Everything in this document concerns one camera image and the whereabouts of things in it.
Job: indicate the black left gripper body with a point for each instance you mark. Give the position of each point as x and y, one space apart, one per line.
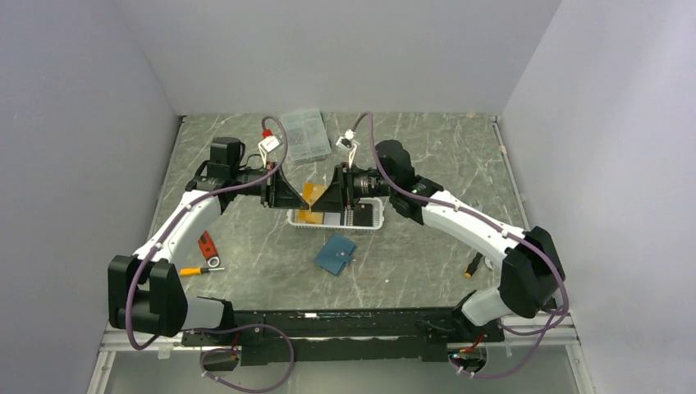
258 189

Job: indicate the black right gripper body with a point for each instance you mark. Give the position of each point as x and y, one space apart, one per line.
359 185

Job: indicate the gold credit card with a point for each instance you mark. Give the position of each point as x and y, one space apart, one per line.
312 192
308 216

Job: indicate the white plastic basket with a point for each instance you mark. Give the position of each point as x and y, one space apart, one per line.
291 219

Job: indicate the blue card holder wallet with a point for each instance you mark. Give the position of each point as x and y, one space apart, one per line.
336 254

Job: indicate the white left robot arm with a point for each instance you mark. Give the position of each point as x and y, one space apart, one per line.
145 293

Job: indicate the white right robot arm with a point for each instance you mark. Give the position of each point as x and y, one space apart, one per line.
531 270

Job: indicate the white striped credit card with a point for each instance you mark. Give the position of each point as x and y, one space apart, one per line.
333 219

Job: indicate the black credit card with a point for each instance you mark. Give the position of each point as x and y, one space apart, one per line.
365 215

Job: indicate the clear plastic screw box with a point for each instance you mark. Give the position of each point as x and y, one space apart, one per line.
307 135

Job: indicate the orange utility knife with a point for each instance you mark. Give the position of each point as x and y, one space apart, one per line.
209 250

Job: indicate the yellow black screwdriver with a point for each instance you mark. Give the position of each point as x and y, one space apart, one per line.
473 266

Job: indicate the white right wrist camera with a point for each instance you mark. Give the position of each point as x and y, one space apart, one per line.
348 143

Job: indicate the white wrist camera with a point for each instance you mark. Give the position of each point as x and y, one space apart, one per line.
348 143
267 144

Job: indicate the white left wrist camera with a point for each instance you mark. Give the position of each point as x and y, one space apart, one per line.
267 144

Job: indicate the orange handled screwdriver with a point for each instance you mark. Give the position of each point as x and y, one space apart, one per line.
190 272

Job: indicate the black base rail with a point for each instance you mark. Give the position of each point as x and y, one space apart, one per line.
274 336

